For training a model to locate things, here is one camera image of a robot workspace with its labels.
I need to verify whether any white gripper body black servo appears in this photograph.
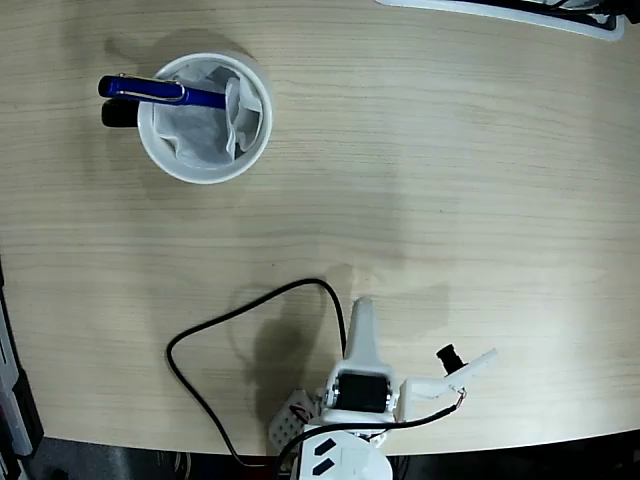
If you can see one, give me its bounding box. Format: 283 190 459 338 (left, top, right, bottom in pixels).
319 373 401 426

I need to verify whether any blue pen with metal clip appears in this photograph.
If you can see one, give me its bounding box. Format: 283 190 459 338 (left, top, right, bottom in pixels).
97 73 227 111

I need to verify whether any white perforated plate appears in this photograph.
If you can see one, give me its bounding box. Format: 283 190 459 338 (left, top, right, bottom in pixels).
268 388 321 449

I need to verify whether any crumpled white tissue paper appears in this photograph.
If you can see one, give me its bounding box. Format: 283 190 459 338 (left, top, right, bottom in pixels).
151 63 265 169

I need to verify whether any white flat device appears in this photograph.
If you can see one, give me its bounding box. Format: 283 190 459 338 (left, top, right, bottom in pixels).
374 0 627 44

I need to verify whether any grey and black equipment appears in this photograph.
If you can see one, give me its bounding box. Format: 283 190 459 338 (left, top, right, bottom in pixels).
0 254 46 480

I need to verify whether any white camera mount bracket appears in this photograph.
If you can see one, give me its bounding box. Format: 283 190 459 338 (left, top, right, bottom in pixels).
399 348 500 421

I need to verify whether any thick black cable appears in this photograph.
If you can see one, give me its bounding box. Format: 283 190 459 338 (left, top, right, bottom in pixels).
165 277 349 469

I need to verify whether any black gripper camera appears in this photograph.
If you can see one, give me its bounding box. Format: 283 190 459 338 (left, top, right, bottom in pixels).
435 342 466 376

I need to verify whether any white mug with black handle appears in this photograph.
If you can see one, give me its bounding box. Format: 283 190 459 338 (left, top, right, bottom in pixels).
100 52 274 186

